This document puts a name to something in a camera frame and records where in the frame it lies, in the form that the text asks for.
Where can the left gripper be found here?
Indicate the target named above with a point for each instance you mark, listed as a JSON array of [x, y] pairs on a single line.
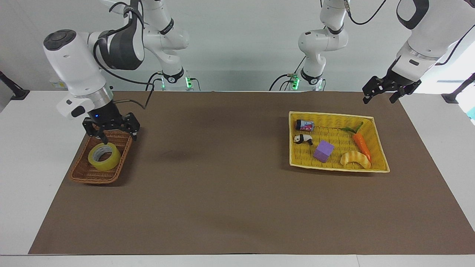
[[397, 81]]

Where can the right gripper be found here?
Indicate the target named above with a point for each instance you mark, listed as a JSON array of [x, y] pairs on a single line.
[[107, 115]]

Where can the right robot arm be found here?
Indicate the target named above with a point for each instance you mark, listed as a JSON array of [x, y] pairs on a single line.
[[74, 63]]

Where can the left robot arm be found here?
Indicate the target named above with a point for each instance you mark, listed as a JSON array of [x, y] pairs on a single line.
[[426, 26]]

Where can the yellow tape roll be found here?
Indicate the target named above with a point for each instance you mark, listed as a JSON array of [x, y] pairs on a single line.
[[111, 160]]

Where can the brown wicker basket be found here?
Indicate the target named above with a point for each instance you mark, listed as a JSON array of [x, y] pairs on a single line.
[[83, 174]]

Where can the yellow woven basket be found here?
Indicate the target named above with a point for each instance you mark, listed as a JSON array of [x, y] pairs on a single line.
[[334, 118]]

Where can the orange toy carrot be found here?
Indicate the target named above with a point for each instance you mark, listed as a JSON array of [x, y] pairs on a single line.
[[362, 144]]

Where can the black stand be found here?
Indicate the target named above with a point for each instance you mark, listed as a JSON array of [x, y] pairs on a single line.
[[16, 92], [451, 97]]

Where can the yellow toy croissant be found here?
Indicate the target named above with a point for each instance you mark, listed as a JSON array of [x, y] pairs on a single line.
[[355, 158]]

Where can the purple cube block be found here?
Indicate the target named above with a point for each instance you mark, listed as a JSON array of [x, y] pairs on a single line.
[[323, 151]]

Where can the small drink can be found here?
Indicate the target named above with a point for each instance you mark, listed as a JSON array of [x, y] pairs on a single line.
[[305, 125]]

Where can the panda toy figure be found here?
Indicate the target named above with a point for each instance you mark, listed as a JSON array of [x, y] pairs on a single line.
[[303, 139]]

